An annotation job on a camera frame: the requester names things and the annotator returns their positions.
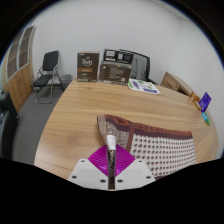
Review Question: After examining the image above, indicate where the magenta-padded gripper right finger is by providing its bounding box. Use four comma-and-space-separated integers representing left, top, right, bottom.
115, 146, 157, 186

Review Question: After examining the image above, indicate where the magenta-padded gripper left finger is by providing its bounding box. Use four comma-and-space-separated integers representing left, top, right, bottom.
67, 146, 110, 186

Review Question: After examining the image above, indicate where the brown patterned towel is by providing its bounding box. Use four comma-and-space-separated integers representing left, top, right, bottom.
96, 114, 198, 191

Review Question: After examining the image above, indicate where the white printed paper sheet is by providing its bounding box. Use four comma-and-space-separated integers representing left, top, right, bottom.
127, 78, 161, 95

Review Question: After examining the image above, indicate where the grey waste bin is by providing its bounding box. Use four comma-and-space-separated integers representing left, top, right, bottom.
59, 73, 74, 92

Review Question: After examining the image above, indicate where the low wooden side cabinet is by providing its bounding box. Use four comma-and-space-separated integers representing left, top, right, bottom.
160, 71, 194, 98

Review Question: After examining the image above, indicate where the orange box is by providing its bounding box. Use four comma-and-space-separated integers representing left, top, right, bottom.
189, 93, 202, 107

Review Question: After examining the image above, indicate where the brown cardboard box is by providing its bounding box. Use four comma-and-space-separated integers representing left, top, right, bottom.
76, 51, 101, 83

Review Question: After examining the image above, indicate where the black mesh office chair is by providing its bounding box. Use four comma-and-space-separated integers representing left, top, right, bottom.
119, 49, 159, 84

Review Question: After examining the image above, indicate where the black leather armchair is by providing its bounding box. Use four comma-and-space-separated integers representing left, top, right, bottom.
0, 91, 20, 159

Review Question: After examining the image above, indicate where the black folding chair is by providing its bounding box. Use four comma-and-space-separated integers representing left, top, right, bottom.
32, 50, 64, 105

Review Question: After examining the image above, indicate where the flat dark cardboard box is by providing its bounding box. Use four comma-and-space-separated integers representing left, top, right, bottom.
103, 48, 134, 65

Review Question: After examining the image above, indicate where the wooden glass-door cabinet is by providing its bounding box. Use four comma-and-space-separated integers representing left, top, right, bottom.
3, 25, 37, 113

